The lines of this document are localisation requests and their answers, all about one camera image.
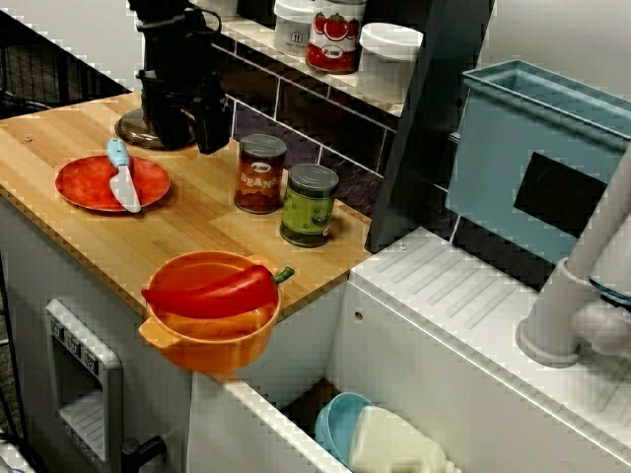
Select teal plastic bin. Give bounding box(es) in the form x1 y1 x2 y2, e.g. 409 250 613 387
445 58 631 266

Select green peas can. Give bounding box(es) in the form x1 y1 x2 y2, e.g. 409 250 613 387
279 163 340 248

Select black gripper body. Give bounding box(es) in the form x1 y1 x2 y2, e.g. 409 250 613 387
136 68 229 107

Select white jar with print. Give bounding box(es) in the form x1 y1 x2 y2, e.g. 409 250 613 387
272 0 317 58

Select brown beans can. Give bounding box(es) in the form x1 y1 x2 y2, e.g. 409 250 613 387
234 133 289 215

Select light blue bowl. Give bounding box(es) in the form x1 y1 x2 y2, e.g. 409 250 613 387
314 391 376 469

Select grey toy faucet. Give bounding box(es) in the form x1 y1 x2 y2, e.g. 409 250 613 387
514 142 631 370

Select plain white lidded jar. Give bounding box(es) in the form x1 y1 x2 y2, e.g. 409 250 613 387
356 22 426 105

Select black cabinet door handle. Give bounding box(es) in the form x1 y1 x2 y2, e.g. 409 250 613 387
119 434 169 473

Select white plastic detergent bottle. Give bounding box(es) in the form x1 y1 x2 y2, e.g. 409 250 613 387
347 405 464 473

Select white toy sink unit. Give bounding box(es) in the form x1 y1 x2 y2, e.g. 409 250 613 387
185 225 631 473

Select grey ice dispenser panel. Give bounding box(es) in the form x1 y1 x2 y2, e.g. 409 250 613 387
42 298 124 473

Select red toy pepper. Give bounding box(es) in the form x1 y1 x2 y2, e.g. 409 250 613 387
140 264 296 320

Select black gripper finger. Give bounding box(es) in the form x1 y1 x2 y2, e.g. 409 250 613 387
194 92 232 155
141 95 198 152

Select blue handled toy knife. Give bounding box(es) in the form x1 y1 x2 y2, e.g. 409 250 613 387
105 137 143 215

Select red plate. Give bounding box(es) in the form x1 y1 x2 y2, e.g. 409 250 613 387
54 154 173 214

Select brown glass pot lid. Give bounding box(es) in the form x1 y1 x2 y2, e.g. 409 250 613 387
113 107 198 151

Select orange plastic pot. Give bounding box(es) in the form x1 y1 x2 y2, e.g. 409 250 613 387
137 249 283 374

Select dark grey side panel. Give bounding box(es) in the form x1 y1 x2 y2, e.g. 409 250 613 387
363 0 497 256

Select black wire rack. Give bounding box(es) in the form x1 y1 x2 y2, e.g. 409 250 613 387
0 9 134 119

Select tomato print can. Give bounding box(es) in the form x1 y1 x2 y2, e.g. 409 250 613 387
305 0 369 76

